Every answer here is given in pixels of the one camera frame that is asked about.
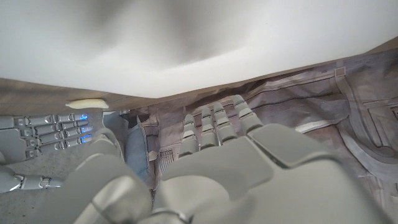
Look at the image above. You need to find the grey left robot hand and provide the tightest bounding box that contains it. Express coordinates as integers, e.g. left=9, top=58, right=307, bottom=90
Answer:
left=30, top=94, right=392, bottom=224

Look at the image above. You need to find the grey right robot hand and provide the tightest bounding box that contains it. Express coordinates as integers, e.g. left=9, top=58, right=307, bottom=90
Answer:
left=0, top=112, right=105, bottom=194

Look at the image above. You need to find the white memory foam sheet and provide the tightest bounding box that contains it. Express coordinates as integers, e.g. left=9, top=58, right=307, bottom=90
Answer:
left=0, top=0, right=398, bottom=99

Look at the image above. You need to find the small yellow sponge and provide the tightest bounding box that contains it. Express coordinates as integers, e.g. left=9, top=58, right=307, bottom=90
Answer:
left=65, top=98, right=109, bottom=110

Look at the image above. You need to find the printed sofa backdrop cloth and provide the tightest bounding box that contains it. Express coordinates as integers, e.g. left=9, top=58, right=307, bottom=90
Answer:
left=124, top=46, right=398, bottom=218

